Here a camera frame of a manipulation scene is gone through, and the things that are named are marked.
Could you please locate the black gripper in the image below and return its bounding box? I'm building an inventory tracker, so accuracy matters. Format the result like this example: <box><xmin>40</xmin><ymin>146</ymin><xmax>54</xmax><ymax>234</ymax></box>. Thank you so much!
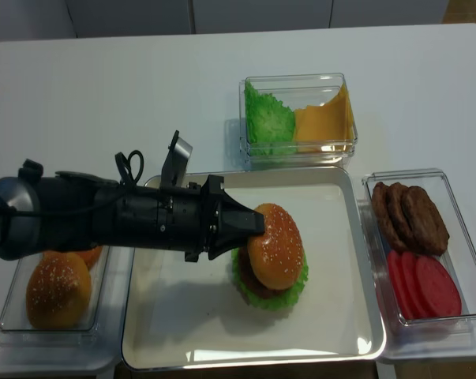
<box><xmin>157</xmin><ymin>174</ymin><xmax>265</xmax><ymax>262</ymax></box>

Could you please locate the sesame top bun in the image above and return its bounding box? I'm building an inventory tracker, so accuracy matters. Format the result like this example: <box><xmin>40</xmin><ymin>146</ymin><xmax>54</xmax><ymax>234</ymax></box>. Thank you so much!
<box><xmin>247</xmin><ymin>203</ymin><xmax>305</xmax><ymax>291</ymax></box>

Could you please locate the sesame bun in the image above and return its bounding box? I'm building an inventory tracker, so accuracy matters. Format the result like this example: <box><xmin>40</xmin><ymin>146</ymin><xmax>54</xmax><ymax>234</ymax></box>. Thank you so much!
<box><xmin>25</xmin><ymin>252</ymin><xmax>92</xmax><ymax>329</ymax></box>
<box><xmin>247</xmin><ymin>203</ymin><xmax>305</xmax><ymax>291</ymax></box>

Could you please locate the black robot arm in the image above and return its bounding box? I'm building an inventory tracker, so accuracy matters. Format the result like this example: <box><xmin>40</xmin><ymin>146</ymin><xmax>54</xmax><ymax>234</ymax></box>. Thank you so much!
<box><xmin>0</xmin><ymin>160</ymin><xmax>265</xmax><ymax>262</ymax></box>

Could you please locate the clear box with lettuce cheese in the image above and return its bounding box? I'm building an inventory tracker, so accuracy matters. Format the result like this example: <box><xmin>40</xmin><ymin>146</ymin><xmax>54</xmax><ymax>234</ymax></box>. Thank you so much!
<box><xmin>239</xmin><ymin>73</ymin><xmax>358</xmax><ymax>169</ymax></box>

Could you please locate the yellow cheese slice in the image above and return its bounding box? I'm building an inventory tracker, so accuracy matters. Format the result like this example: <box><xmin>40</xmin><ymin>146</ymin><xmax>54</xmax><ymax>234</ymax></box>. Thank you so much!
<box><xmin>294</xmin><ymin>84</ymin><xmax>354</xmax><ymax>153</ymax></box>

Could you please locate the brown burger patty on lettuce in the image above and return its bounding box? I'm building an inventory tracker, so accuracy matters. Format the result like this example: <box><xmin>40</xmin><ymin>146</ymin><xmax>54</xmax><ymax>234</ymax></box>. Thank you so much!
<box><xmin>238</xmin><ymin>247</ymin><xmax>286</xmax><ymax>299</ymax></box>

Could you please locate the green lettuce leaf under patty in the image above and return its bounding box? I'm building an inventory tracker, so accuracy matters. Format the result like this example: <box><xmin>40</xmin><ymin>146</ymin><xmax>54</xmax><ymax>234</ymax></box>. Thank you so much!
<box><xmin>231</xmin><ymin>249</ymin><xmax>309</xmax><ymax>311</ymax></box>

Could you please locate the silver metal tray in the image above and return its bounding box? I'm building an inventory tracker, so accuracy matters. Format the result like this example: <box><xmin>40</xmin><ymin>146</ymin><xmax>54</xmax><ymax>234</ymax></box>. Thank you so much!
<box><xmin>122</xmin><ymin>167</ymin><xmax>386</xmax><ymax>370</ymax></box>

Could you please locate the green lettuce leaf in box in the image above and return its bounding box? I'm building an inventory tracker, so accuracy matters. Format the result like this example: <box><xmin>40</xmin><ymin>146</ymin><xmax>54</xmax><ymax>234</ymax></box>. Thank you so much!
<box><xmin>244</xmin><ymin>81</ymin><xmax>296</xmax><ymax>156</ymax></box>

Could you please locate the plain brown bun half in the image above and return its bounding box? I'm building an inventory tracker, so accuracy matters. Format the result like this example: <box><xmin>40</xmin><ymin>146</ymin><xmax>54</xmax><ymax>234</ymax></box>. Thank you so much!
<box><xmin>42</xmin><ymin>245</ymin><xmax>103</xmax><ymax>271</ymax></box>

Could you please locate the left brown patty in box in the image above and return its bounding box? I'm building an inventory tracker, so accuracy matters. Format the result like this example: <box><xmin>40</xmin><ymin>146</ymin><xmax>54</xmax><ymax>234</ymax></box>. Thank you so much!
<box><xmin>371</xmin><ymin>182</ymin><xmax>408</xmax><ymax>253</ymax></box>

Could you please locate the brown patty in box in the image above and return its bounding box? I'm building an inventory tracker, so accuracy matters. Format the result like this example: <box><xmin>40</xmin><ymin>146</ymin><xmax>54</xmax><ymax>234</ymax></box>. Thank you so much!
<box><xmin>401</xmin><ymin>186</ymin><xmax>450</xmax><ymax>256</ymax></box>
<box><xmin>386</xmin><ymin>182</ymin><xmax>422</xmax><ymax>254</ymax></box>
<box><xmin>371</xmin><ymin>182</ymin><xmax>408</xmax><ymax>253</ymax></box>

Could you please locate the left red tomato slice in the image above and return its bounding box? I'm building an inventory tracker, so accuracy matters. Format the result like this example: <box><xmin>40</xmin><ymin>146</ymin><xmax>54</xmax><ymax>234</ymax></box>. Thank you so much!
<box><xmin>387</xmin><ymin>250</ymin><xmax>415</xmax><ymax>320</ymax></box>

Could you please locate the red tomato slice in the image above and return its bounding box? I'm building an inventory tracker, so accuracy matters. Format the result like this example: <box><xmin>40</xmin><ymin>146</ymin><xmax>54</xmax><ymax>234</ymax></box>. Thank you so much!
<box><xmin>387</xmin><ymin>250</ymin><xmax>415</xmax><ymax>320</ymax></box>
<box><xmin>401</xmin><ymin>251</ymin><xmax>432</xmax><ymax>319</ymax></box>
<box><xmin>414</xmin><ymin>256</ymin><xmax>462</xmax><ymax>317</ymax></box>

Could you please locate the middle brown patty in box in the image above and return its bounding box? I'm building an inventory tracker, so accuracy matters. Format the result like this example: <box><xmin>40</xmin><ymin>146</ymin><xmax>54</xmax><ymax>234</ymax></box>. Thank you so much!
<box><xmin>386</xmin><ymin>182</ymin><xmax>422</xmax><ymax>254</ymax></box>

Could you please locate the clear box with buns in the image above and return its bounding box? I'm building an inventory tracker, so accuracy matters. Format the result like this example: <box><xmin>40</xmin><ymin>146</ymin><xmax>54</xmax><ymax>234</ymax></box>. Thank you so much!
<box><xmin>0</xmin><ymin>247</ymin><xmax>108</xmax><ymax>347</ymax></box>

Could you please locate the right brown patty in box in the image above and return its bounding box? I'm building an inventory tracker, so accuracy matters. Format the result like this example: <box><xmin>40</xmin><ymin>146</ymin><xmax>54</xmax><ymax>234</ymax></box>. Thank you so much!
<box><xmin>401</xmin><ymin>186</ymin><xmax>450</xmax><ymax>256</ymax></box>

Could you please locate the middle red tomato slice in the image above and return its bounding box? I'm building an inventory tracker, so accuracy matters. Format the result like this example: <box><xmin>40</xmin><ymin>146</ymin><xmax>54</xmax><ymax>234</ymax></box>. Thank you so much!
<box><xmin>401</xmin><ymin>251</ymin><xmax>432</xmax><ymax>319</ymax></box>

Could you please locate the clear box with patties tomatoes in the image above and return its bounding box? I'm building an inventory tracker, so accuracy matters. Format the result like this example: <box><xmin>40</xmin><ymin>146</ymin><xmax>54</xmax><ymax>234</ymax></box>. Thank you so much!
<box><xmin>359</xmin><ymin>169</ymin><xmax>476</xmax><ymax>359</ymax></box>

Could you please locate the right red tomato slice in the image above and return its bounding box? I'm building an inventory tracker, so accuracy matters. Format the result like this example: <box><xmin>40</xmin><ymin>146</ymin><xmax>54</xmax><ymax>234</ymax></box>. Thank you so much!
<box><xmin>414</xmin><ymin>256</ymin><xmax>462</xmax><ymax>317</ymax></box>

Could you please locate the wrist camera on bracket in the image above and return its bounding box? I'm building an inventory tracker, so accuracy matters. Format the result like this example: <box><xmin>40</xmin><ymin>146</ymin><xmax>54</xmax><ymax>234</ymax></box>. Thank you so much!
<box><xmin>160</xmin><ymin>130</ymin><xmax>193</xmax><ymax>188</ymax></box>

